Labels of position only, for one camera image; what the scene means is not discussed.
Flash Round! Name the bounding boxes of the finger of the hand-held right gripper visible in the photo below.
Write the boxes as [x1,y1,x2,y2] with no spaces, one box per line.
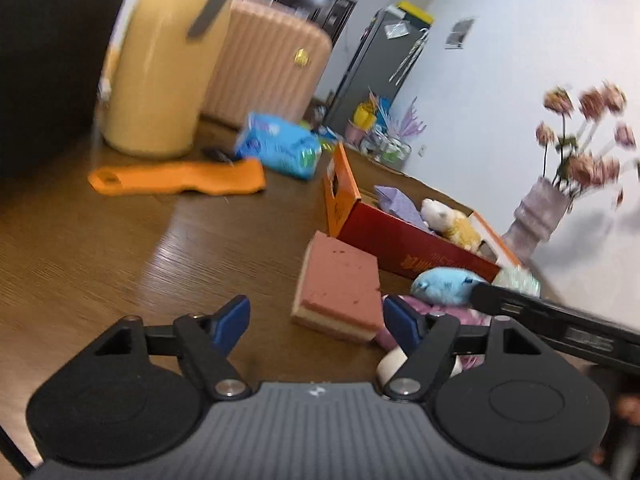
[469,281,551,333]

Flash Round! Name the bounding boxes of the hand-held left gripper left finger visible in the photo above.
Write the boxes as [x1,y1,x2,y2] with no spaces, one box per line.
[92,294,252,402]

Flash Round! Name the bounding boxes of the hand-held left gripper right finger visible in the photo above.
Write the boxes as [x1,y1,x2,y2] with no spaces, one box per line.
[382,294,546,403]

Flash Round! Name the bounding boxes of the green white packet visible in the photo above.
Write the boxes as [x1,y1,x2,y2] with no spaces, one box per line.
[492,265,542,298]

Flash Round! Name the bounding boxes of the white round container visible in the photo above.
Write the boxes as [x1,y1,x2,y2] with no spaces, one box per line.
[376,346,463,386]

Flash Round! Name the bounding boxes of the blue plush toy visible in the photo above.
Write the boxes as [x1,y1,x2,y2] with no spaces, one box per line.
[410,266,488,307]

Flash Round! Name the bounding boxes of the pink sponge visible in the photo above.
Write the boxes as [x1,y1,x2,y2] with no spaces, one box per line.
[290,230,383,345]

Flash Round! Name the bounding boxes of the red orange cardboard box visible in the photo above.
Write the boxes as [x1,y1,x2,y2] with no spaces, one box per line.
[322,141,523,281]

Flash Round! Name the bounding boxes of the tan plush toy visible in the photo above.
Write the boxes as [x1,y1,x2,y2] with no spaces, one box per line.
[440,210,483,252]

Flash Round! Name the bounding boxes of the fuzzy purple vase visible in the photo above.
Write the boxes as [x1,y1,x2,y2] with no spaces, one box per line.
[501,176,576,261]

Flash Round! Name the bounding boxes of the white plush toy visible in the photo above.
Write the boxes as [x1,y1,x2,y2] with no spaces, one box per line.
[420,198,458,231]

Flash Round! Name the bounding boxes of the purple cloth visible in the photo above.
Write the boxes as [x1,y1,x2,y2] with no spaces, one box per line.
[374,185,431,233]

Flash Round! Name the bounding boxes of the blue tissue packet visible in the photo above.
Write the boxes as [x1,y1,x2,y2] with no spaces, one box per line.
[235,112,323,181]

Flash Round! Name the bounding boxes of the pink artificial flowers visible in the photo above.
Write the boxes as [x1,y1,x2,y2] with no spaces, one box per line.
[535,80,640,211]

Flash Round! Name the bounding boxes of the pink cup with yellow items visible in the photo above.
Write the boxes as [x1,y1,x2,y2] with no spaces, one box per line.
[345,102,381,145]

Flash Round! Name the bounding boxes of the pink ribbed suitcase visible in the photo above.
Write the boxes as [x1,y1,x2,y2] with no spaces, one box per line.
[201,0,334,133]

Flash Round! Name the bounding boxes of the grey refrigerator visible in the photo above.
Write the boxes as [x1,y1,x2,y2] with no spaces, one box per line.
[322,7,431,133]

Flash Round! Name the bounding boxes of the yellow thermos jug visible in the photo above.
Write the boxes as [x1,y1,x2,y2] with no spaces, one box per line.
[97,0,233,159]

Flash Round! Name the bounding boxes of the yellow box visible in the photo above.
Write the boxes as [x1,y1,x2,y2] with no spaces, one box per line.
[395,1,435,25]

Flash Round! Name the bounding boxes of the dark furniture panel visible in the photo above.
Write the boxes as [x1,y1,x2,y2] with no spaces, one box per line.
[0,0,143,181]

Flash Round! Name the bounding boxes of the dark brown door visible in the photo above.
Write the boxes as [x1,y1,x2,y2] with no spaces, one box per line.
[272,0,357,43]

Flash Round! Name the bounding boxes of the orange cloth strap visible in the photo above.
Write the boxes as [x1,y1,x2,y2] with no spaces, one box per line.
[88,157,267,196]

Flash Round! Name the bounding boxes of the wall panel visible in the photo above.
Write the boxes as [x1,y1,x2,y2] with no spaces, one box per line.
[445,18,475,50]

